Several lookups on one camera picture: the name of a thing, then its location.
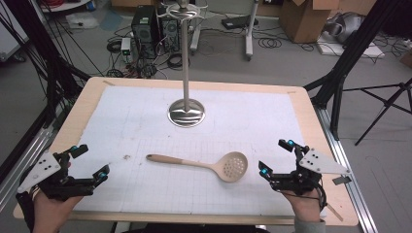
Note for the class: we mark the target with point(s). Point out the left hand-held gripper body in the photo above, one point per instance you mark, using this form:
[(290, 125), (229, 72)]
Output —
[(42, 168)]

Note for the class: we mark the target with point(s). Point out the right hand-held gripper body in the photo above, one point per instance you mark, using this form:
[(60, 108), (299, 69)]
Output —
[(319, 163)]

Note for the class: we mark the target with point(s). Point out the beige slotted spoon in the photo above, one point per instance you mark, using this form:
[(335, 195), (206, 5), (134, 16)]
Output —
[(231, 166)]

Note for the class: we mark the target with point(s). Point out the metal utensil stand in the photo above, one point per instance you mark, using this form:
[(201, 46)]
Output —
[(186, 64)]

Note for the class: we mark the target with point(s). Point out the person's right hand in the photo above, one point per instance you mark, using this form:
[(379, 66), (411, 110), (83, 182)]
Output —
[(306, 208)]

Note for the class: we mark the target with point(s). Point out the person's left hand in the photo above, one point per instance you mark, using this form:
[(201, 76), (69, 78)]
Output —
[(51, 215)]

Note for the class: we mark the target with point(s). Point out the grey tape strip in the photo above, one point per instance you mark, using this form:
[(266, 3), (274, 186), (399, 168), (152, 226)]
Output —
[(341, 180)]

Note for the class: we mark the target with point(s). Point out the thin wooden stick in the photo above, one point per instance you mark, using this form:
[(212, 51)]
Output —
[(334, 212)]

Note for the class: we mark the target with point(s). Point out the white grid mat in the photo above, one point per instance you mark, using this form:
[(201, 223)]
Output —
[(145, 113)]

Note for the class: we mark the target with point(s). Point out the black tripod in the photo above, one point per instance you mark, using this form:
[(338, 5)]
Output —
[(385, 104)]

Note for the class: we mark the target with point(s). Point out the white flat board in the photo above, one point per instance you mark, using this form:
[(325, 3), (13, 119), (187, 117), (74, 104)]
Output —
[(333, 49)]

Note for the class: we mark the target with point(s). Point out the small white box device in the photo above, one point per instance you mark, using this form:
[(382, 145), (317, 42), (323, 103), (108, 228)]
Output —
[(125, 45)]

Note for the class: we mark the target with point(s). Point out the white stand leg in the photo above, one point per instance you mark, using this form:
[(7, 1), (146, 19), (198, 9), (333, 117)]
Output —
[(195, 40), (249, 35)]

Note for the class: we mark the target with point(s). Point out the large cardboard box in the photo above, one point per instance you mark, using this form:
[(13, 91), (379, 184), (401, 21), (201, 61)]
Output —
[(304, 19)]

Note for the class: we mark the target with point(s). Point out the grey vacuum cleaner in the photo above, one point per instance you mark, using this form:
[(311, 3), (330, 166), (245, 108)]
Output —
[(343, 27)]

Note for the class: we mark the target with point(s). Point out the white cabinet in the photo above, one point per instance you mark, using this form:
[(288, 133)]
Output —
[(9, 39)]

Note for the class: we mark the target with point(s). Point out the flat black device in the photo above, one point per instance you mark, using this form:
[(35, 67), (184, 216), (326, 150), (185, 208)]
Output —
[(238, 21)]

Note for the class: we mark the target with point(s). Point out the black computer tower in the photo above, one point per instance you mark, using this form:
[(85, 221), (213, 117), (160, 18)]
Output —
[(170, 34), (144, 30)]

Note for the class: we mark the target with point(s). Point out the white round table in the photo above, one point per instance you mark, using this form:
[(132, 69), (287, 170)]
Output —
[(64, 5)]

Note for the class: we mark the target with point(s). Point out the aluminium rail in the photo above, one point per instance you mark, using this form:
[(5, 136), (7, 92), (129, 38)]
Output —
[(348, 168), (19, 165)]

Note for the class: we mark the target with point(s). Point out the black frame post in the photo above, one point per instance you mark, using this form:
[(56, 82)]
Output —
[(48, 64), (353, 51)]

